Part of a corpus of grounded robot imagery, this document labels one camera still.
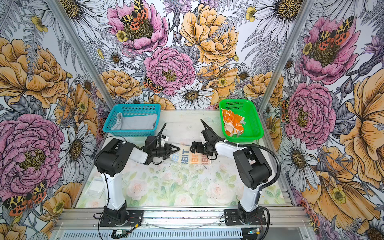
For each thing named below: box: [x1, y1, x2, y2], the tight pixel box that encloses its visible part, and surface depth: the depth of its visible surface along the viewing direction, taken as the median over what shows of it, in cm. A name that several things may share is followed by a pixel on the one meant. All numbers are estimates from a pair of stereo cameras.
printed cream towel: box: [169, 145, 212, 165], surface depth 95 cm
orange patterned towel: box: [221, 108, 246, 137], surface depth 110 cm
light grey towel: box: [111, 112, 157, 130], surface depth 111 cm
